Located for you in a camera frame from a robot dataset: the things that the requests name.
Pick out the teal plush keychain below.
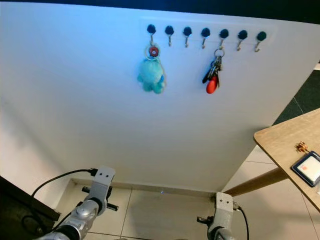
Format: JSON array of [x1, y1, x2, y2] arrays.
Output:
[[136, 43, 166, 95]]

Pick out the key bunch with red fob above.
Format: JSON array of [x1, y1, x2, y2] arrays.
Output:
[[202, 48, 226, 95]]

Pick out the black framed card holder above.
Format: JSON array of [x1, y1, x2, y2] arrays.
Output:
[[290, 151, 320, 188]]

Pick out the black knob metal hook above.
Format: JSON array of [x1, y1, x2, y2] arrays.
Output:
[[236, 29, 249, 52], [164, 25, 175, 48], [200, 27, 211, 50], [146, 23, 157, 47], [182, 26, 193, 49], [254, 31, 268, 53], [218, 28, 230, 51]]

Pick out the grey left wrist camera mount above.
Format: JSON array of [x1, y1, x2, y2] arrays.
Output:
[[87, 166, 116, 214]]

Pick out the black furniture block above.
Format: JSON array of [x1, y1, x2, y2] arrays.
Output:
[[0, 189, 61, 240]]

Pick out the wooden table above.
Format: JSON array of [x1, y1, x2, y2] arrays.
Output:
[[222, 107, 320, 212]]

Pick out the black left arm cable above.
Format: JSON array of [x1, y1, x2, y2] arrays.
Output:
[[21, 168, 99, 240]]

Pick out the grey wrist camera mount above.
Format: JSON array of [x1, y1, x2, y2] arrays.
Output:
[[87, 166, 116, 214], [212, 192, 235, 234]]

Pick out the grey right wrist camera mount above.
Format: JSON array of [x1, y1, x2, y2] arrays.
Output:
[[212, 192, 235, 234]]

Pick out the white partition board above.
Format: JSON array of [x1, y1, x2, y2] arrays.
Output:
[[0, 2, 320, 197]]

